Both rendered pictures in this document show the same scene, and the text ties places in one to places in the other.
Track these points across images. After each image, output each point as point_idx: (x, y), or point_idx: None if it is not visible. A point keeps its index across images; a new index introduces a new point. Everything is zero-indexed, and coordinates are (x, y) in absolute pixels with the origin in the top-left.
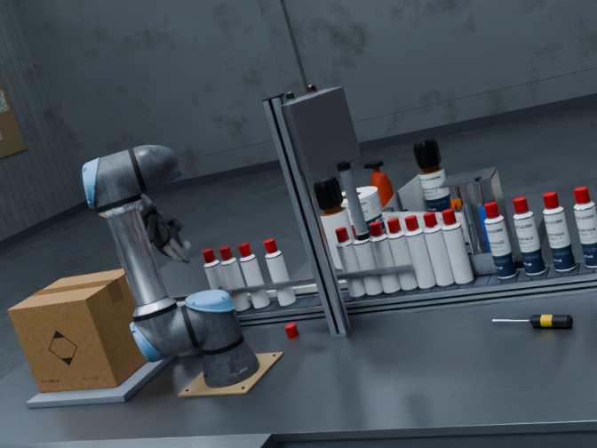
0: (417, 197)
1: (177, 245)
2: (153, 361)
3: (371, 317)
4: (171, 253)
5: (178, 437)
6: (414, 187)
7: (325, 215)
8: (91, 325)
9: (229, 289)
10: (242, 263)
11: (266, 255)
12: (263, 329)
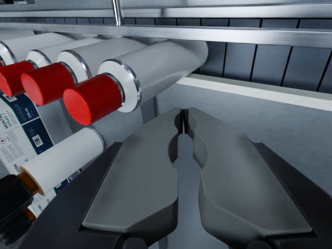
0: (49, 195)
1: (132, 159)
2: None
3: (33, 8)
4: (226, 152)
5: None
6: (39, 202)
7: (27, 172)
8: None
9: (122, 31)
10: (44, 51)
11: (0, 50)
12: (135, 5)
